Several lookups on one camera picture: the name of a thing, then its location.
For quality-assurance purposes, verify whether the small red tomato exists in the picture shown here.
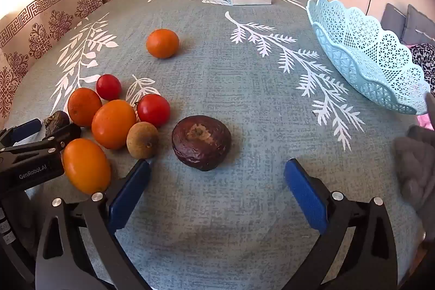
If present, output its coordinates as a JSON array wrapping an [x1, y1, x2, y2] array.
[[96, 73, 122, 101]]

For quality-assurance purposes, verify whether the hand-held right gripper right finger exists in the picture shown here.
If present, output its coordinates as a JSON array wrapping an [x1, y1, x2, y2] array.
[[284, 158, 398, 290]]

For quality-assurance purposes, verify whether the leaf print tablecloth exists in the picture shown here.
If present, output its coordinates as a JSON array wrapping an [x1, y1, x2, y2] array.
[[7, 0, 425, 290]]

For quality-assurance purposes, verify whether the oval orange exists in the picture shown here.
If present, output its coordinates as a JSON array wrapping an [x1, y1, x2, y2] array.
[[91, 99, 137, 151], [62, 138, 112, 194]]

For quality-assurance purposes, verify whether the patterned beige curtain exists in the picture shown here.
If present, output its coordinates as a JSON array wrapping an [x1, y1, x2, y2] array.
[[0, 0, 167, 127]]

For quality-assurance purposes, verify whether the round orange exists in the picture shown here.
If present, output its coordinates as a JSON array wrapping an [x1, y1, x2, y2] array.
[[146, 29, 180, 59], [67, 88, 103, 128]]

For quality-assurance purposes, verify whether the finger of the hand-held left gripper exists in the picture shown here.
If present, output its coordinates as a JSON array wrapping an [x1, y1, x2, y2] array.
[[0, 118, 42, 148], [0, 124, 82, 158]]

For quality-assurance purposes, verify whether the light blue lattice basket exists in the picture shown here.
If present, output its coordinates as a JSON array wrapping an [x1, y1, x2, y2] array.
[[306, 0, 431, 116]]

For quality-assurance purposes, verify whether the large red tomato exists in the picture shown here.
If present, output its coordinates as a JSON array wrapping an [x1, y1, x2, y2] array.
[[136, 93, 171, 128]]

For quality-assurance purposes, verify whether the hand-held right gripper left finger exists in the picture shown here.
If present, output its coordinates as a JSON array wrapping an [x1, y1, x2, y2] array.
[[35, 159, 152, 290]]

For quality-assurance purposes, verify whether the grey cloth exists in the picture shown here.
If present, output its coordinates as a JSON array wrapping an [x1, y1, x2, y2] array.
[[394, 91, 435, 239]]

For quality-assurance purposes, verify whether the small dark purple fruit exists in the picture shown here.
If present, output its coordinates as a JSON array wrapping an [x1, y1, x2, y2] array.
[[43, 111, 71, 138]]

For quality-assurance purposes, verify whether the grey sofa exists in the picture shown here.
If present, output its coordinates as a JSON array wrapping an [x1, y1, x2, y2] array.
[[381, 3, 435, 46]]

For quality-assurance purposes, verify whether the leopard print cloth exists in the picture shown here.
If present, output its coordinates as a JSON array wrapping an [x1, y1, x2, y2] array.
[[408, 43, 435, 90]]

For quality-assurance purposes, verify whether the brown kiwi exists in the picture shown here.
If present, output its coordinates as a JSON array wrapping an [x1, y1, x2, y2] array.
[[126, 122, 160, 160]]

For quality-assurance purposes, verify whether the pink cloth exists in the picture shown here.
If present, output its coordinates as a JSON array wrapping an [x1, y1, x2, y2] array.
[[416, 113, 434, 132]]

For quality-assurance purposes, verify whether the large dark brown fruit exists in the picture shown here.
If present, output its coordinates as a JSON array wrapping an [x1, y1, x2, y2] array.
[[172, 115, 232, 171]]

